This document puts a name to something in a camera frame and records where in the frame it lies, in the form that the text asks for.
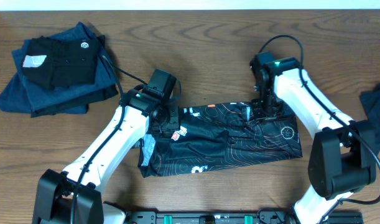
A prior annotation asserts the black jersey with orange lines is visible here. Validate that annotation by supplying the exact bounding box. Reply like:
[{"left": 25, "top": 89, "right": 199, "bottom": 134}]
[{"left": 137, "top": 102, "right": 302, "bottom": 177}]

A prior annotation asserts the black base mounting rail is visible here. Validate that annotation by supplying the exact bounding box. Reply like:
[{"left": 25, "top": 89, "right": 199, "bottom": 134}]
[{"left": 124, "top": 210, "right": 364, "bottom": 224}]

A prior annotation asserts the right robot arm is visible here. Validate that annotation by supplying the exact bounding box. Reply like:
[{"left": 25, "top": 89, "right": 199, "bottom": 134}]
[{"left": 249, "top": 52, "right": 380, "bottom": 223}]

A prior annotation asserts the black folded shirt on stack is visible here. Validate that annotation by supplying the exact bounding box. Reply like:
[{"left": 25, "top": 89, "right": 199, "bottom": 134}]
[{"left": 22, "top": 37, "right": 101, "bottom": 90}]

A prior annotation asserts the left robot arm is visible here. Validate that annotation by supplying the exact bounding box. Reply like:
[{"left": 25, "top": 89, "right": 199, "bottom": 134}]
[{"left": 32, "top": 69, "right": 181, "bottom": 223}]

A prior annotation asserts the dark garment at right edge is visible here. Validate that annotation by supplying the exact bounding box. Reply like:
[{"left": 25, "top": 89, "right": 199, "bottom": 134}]
[{"left": 359, "top": 83, "right": 380, "bottom": 149}]

